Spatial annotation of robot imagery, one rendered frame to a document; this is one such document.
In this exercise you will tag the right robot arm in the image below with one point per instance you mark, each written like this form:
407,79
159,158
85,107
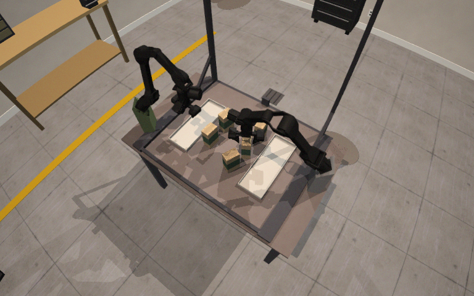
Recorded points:
179,77

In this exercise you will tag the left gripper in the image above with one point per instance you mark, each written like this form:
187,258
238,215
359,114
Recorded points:
234,134

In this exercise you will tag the tan rectangular block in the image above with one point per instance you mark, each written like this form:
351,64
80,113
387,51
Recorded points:
261,126
231,160
225,123
246,147
210,135

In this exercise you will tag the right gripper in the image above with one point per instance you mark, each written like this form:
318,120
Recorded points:
194,110

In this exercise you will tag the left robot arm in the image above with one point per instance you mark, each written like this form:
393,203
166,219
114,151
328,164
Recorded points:
288,127

